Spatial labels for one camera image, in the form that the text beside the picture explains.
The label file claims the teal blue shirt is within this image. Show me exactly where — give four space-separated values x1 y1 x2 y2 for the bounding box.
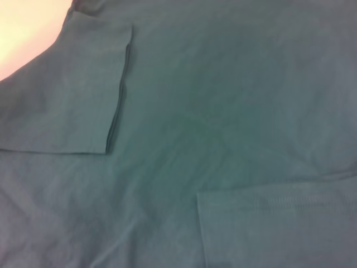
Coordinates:
0 0 357 268

